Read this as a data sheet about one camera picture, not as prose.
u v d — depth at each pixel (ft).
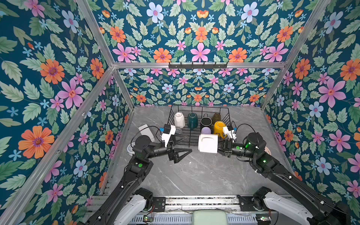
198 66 3.06
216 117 3.33
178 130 3.04
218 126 3.05
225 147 1.98
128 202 1.88
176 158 1.79
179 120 3.20
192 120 3.14
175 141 2.13
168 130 1.77
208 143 1.88
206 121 3.14
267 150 2.98
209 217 2.21
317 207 1.33
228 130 2.13
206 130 2.88
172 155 1.78
